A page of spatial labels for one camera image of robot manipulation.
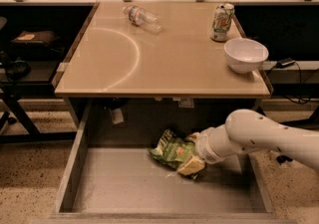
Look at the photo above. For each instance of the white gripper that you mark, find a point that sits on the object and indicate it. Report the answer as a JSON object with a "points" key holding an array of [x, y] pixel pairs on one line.
{"points": [[203, 144]]}

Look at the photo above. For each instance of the black power adapter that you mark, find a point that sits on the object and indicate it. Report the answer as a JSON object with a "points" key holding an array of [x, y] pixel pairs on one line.
{"points": [[285, 63]]}

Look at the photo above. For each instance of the green jalapeno chip bag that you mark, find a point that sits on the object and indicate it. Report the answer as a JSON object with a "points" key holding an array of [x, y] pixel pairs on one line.
{"points": [[172, 151]]}

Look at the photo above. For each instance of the clear plastic water bottle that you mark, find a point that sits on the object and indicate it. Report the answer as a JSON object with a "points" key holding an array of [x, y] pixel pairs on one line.
{"points": [[143, 18]]}

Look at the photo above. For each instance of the open grey drawer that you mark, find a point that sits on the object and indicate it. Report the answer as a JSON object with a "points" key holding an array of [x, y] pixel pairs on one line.
{"points": [[110, 172]]}

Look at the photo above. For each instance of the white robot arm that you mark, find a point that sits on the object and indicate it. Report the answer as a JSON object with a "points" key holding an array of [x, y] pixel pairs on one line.
{"points": [[247, 131]]}

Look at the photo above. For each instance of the white bowl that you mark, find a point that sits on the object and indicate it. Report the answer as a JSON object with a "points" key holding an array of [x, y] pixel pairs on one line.
{"points": [[244, 55]]}

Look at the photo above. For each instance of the black bag on shelf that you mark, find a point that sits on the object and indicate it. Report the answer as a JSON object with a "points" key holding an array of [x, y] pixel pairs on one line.
{"points": [[32, 43]]}

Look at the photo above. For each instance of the green tea can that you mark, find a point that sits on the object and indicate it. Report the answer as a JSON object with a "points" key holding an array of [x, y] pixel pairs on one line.
{"points": [[221, 22]]}

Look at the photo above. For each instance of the white tag under counter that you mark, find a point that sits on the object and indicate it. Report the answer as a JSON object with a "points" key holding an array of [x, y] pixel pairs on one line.
{"points": [[117, 116]]}

